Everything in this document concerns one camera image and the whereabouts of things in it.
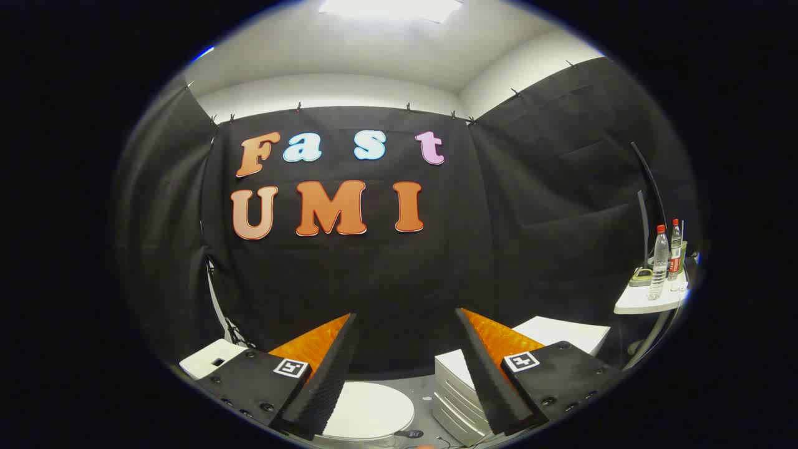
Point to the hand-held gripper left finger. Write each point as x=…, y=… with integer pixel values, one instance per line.
x=327, y=380

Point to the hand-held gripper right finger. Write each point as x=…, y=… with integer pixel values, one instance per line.
x=489, y=380

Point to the white toilet lid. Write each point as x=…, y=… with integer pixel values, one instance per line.
x=374, y=408

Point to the white drawer cabinet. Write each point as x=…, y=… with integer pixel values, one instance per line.
x=561, y=329

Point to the small black device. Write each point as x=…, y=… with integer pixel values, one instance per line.
x=408, y=433

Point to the black backdrop cloth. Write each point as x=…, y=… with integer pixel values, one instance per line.
x=386, y=274

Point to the white box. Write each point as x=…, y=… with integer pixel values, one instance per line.
x=206, y=362

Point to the white side table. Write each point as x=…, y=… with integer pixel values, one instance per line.
x=639, y=304

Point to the clear red-capped water bottle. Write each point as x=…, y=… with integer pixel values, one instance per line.
x=659, y=262

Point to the grey upright bar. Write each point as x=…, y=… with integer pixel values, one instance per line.
x=644, y=231

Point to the red label plastic bottle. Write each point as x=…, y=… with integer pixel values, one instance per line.
x=675, y=255

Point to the black curved bar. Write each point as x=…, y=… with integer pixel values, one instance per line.
x=651, y=181

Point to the ceiling light panel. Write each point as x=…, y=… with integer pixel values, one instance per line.
x=389, y=9

